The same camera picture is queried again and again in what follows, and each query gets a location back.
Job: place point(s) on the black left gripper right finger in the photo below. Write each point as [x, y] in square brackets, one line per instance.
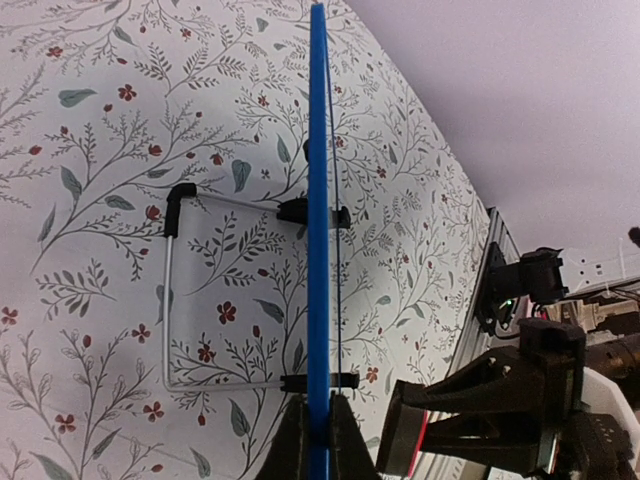
[349, 458]

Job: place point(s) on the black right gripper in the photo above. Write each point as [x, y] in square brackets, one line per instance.
[588, 429]

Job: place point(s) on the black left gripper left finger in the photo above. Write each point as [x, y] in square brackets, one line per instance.
[288, 455]

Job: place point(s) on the red whiteboard eraser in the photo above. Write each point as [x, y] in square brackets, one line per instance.
[417, 447]

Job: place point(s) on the small whiteboard blue frame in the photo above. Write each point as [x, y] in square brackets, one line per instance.
[318, 248]

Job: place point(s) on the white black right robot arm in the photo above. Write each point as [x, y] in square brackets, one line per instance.
[609, 317]

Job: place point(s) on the front aluminium rail frame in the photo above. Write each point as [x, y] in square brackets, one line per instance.
[472, 342]

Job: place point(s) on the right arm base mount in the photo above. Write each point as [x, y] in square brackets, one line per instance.
[535, 275]

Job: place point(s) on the wire whiteboard stand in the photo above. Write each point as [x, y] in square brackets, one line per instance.
[233, 294]

